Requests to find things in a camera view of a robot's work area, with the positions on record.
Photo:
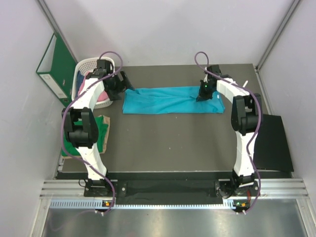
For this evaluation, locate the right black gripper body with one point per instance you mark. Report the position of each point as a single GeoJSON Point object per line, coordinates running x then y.
{"type": "Point", "coordinates": [205, 87]}

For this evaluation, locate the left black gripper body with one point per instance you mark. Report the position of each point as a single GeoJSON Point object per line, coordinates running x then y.
{"type": "Point", "coordinates": [115, 87]}

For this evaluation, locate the teal t shirt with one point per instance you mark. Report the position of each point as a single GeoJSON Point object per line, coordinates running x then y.
{"type": "Point", "coordinates": [167, 100]}

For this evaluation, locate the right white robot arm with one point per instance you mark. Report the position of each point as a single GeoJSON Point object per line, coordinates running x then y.
{"type": "Point", "coordinates": [246, 118]}

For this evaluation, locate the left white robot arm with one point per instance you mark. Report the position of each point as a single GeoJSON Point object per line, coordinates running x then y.
{"type": "Point", "coordinates": [80, 127]}

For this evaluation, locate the pink t shirt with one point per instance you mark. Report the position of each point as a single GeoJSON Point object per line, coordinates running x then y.
{"type": "Point", "coordinates": [103, 96]}

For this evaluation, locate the white laundry basket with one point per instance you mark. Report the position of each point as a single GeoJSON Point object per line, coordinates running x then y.
{"type": "Point", "coordinates": [85, 66]}

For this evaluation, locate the navy blue t shirt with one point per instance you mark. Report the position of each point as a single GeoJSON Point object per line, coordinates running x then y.
{"type": "Point", "coordinates": [79, 80]}

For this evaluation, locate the green folded t shirt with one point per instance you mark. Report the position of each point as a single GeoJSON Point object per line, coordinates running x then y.
{"type": "Point", "coordinates": [102, 130]}

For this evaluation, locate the black board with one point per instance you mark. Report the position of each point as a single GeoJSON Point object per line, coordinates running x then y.
{"type": "Point", "coordinates": [271, 150]}

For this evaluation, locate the green ring binder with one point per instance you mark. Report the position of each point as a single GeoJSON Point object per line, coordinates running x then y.
{"type": "Point", "coordinates": [56, 68]}

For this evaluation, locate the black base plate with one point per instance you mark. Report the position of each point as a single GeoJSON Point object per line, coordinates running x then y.
{"type": "Point", "coordinates": [183, 191]}

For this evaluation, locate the grey cable duct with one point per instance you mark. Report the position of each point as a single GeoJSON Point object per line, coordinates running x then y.
{"type": "Point", "coordinates": [105, 204]}

